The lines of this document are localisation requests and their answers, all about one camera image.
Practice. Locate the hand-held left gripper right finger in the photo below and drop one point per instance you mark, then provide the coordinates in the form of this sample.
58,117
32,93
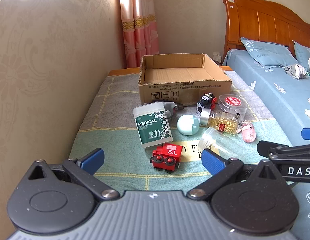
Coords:
213,162

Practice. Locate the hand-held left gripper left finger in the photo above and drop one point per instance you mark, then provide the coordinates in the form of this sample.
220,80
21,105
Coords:
93,158

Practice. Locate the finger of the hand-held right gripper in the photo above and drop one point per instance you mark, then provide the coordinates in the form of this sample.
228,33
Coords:
275,147
309,133

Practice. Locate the clear plastic jar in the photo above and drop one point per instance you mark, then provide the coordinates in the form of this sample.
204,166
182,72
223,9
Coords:
210,137

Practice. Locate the capsule bottle with silver cap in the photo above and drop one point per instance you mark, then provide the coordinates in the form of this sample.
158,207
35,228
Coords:
223,126

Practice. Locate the red toy train engine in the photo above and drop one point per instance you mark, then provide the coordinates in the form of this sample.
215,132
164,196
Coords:
170,155

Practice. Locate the mint round case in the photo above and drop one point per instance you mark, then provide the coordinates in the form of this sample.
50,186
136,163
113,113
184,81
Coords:
187,125

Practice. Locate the clear jar with red lid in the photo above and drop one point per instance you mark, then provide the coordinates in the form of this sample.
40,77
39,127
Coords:
232,105

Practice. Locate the green label cotton swab box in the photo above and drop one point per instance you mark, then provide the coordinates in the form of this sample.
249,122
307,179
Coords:
152,127

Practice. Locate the grey plush toy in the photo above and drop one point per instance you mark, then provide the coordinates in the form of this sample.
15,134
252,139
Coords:
168,108

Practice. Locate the cardboard box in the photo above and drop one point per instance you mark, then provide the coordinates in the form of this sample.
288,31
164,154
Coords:
185,87

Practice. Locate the checked grey green blanket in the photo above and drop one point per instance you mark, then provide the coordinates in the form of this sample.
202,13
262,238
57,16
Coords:
114,135

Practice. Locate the bed with blue sheet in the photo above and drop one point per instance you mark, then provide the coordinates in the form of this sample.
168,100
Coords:
270,87

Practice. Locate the black toy train car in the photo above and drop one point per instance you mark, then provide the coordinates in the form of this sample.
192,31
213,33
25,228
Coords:
206,100

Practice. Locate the crumpled grey cloth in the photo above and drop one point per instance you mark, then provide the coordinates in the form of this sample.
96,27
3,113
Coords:
295,71

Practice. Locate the blue floral pillow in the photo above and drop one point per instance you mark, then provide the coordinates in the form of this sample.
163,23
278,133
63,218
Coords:
267,52
304,52

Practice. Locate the beige damask padded panel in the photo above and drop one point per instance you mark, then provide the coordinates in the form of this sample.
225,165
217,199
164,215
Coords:
49,67

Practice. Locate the wooden headboard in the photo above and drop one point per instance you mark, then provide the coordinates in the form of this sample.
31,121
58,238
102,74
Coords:
265,22

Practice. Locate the pink patterned curtain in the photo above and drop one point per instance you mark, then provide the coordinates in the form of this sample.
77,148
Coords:
138,30

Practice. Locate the wooden bed frame edge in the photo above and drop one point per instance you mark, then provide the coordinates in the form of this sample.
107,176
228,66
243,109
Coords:
119,72

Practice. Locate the white wall socket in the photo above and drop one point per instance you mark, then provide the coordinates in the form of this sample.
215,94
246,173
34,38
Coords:
216,56

